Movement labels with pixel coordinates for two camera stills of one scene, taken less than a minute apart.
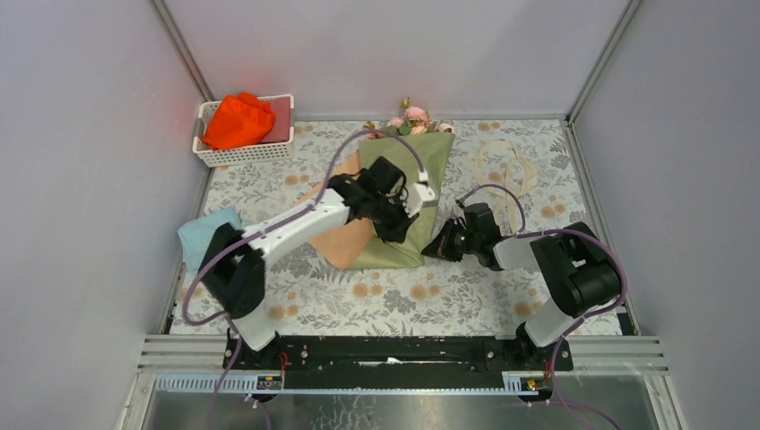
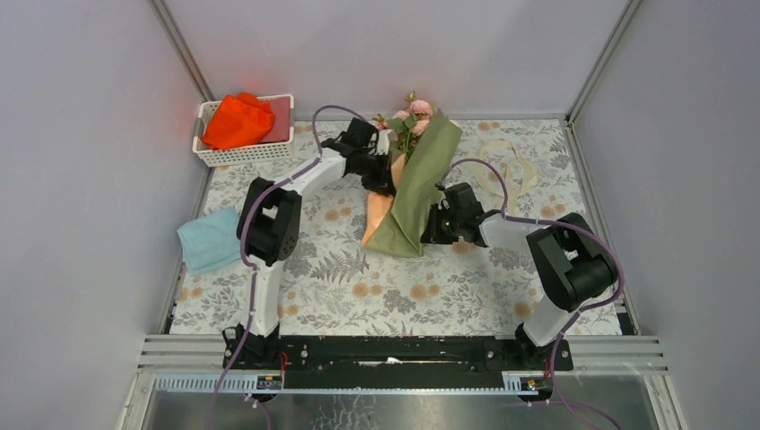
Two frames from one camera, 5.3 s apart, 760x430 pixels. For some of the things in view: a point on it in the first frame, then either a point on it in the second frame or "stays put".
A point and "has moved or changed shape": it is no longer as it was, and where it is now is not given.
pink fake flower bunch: x=414 y=121 has moved or changed shape
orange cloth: x=238 y=120 stays put
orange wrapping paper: x=346 y=245 has moved or changed shape
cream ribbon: x=502 y=175 stays put
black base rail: x=397 y=362 stays put
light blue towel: x=196 y=236 stays put
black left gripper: x=394 y=229 -> x=379 y=181
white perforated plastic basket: x=245 y=155 stays put
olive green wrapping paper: x=427 y=151 has moved or changed shape
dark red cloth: x=280 y=129 stays put
